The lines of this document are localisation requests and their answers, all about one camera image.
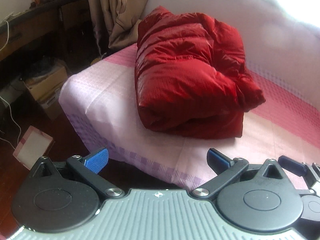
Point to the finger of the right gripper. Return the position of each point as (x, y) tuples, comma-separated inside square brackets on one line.
[(310, 197)]

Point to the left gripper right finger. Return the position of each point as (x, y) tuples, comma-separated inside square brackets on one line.
[(257, 198)]

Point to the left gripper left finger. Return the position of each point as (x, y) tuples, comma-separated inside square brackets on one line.
[(62, 196)]

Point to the red puffer jacket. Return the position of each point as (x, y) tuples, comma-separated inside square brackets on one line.
[(191, 77)]

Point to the pink white gift box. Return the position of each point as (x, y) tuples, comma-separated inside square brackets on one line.
[(33, 145)]

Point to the pink checked bed sheet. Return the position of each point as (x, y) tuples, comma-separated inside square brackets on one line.
[(100, 103)]

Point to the cardboard box on floor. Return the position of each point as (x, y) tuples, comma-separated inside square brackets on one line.
[(45, 89)]

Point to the dark wooden dresser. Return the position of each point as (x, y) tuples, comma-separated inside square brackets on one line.
[(61, 29)]

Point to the beige patterned curtain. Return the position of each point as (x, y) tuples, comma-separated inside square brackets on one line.
[(115, 22)]

